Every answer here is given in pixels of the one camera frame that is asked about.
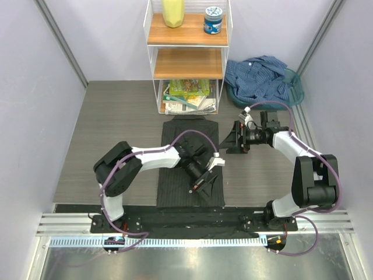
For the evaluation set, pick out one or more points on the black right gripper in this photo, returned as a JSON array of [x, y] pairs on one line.
[[233, 140]]

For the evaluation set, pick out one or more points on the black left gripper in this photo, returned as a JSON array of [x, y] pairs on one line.
[[207, 189]]

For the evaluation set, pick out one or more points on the black pinstripe long sleeve shirt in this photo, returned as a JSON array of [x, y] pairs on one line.
[[174, 184]]

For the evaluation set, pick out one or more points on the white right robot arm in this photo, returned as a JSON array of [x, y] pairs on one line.
[[314, 184]]

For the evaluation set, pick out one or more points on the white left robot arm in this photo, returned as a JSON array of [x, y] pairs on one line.
[[117, 169]]

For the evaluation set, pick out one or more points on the stack of books and papers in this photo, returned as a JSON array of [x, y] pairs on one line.
[[187, 105]]

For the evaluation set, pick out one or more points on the blue checked long sleeve shirt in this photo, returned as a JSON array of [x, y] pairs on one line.
[[257, 79]]

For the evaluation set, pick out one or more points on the teal plastic basin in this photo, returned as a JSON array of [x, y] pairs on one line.
[[295, 93]]

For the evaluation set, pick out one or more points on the blue lidded jar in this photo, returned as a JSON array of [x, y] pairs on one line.
[[213, 20]]

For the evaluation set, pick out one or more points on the yellow vase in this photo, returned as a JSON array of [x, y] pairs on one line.
[[173, 12]]

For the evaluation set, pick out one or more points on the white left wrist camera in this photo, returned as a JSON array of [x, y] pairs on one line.
[[214, 161]]

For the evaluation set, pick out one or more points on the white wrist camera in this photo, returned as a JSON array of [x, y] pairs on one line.
[[214, 161], [246, 119]]

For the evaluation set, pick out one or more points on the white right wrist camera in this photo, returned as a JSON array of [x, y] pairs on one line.
[[246, 119]]

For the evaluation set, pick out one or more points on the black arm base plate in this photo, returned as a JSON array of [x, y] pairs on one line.
[[202, 223]]

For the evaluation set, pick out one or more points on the white wire wooden shelf unit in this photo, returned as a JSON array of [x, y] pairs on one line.
[[187, 51]]

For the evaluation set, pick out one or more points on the perforated metal rail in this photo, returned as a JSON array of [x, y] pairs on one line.
[[108, 241]]

